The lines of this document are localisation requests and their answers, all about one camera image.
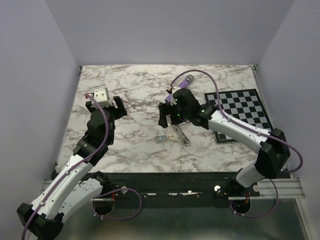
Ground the white staple box sleeve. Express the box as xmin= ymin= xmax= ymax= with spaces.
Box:
xmin=167 ymin=135 xmax=179 ymax=141

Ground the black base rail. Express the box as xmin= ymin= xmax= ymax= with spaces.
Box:
xmin=81 ymin=171 xmax=260 ymax=213

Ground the staple tray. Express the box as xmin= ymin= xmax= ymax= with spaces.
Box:
xmin=155 ymin=135 xmax=168 ymax=143

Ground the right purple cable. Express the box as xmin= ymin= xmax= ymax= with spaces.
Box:
xmin=168 ymin=69 xmax=303 ymax=218

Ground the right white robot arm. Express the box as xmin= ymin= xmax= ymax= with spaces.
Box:
xmin=158 ymin=88 xmax=290 ymax=196

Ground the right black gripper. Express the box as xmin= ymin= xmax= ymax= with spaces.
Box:
xmin=158 ymin=101 xmax=191 ymax=129

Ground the stapler metal base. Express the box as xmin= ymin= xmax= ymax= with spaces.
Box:
xmin=171 ymin=125 xmax=190 ymax=147

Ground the purple glitter microphone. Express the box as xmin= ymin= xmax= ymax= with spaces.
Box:
xmin=164 ymin=74 xmax=195 ymax=103

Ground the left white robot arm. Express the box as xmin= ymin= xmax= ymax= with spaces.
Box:
xmin=17 ymin=93 xmax=128 ymax=240

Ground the black white checkerboard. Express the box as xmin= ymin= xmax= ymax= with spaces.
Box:
xmin=219 ymin=88 xmax=274 ymax=131

